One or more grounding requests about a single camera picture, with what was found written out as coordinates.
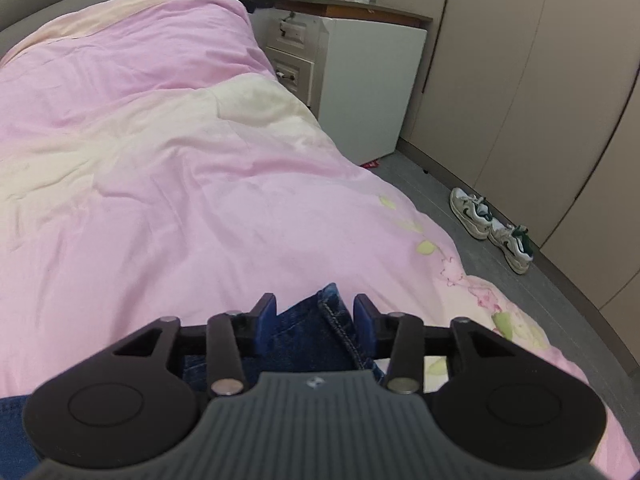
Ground pink duvet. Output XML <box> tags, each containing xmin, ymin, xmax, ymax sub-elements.
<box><xmin>0</xmin><ymin>0</ymin><xmax>632</xmax><ymax>476</ymax></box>

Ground blue denim pants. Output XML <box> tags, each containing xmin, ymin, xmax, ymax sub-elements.
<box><xmin>0</xmin><ymin>282</ymin><xmax>387</xmax><ymax>480</ymax></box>

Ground beige wardrobe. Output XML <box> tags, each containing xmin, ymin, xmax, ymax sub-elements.
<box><xmin>371</xmin><ymin>0</ymin><xmax>640</xmax><ymax>341</ymax></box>

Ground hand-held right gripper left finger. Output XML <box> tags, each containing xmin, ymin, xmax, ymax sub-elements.
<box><xmin>112</xmin><ymin>292</ymin><xmax>278</xmax><ymax>396</ymax></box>

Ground white nightstand with wooden top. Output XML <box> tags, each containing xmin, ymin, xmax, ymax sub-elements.
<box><xmin>261</xmin><ymin>0</ymin><xmax>434</xmax><ymax>167</ymax></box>

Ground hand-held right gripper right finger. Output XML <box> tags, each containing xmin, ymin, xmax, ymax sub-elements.
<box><xmin>352</xmin><ymin>294</ymin><xmax>521</xmax><ymax>395</ymax></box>

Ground white and green sneaker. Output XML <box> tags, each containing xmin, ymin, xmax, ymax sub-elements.
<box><xmin>487</xmin><ymin>223</ymin><xmax>534</xmax><ymax>275</ymax></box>
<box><xmin>449</xmin><ymin>187</ymin><xmax>493</xmax><ymax>240</ymax></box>

